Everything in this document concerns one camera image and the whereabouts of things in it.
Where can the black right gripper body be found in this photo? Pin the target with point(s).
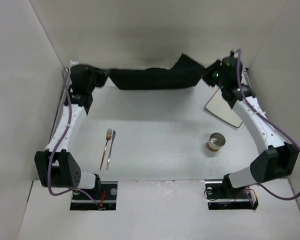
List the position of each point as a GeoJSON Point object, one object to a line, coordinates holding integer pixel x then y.
{"type": "Point", "coordinates": [212, 73]}

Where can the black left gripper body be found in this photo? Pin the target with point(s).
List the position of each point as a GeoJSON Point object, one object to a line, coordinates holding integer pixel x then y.
{"type": "Point", "coordinates": [100, 77]}

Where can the black cloth placemat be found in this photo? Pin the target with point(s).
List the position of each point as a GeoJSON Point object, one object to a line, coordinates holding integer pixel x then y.
{"type": "Point", "coordinates": [185, 73]}

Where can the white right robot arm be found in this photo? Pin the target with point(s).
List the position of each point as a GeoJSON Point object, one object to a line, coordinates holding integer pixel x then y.
{"type": "Point", "coordinates": [277, 152]}

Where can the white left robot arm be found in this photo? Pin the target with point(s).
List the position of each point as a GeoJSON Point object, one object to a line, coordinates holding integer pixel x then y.
{"type": "Point", "coordinates": [56, 166]}

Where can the white square plate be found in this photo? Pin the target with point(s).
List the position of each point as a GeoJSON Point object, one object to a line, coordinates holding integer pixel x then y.
{"type": "Point", "coordinates": [220, 108]}

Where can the copper fork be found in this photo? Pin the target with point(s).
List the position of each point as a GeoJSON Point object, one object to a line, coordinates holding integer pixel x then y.
{"type": "Point", "coordinates": [109, 135]}

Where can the silver knife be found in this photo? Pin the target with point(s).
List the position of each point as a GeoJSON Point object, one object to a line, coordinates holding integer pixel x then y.
{"type": "Point", "coordinates": [110, 150]}

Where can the metal cup with cork base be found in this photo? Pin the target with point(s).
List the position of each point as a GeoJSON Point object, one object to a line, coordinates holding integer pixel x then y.
{"type": "Point", "coordinates": [216, 141]}

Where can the aluminium table rail right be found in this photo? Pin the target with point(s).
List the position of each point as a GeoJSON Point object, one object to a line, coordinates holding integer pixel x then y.
{"type": "Point", "coordinates": [245, 79]}

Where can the aluminium table rail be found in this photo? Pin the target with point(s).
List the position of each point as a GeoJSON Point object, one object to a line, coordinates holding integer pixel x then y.
{"type": "Point", "coordinates": [245, 79]}
{"type": "Point", "coordinates": [60, 110]}

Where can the aluminium table rail left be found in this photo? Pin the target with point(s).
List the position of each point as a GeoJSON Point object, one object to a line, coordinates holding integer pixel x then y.
{"type": "Point", "coordinates": [60, 110]}

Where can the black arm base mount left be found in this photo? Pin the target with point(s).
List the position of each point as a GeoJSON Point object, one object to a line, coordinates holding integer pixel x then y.
{"type": "Point", "coordinates": [105, 200]}

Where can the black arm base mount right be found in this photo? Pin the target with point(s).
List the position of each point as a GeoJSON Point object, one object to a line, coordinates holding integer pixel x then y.
{"type": "Point", "coordinates": [217, 198]}

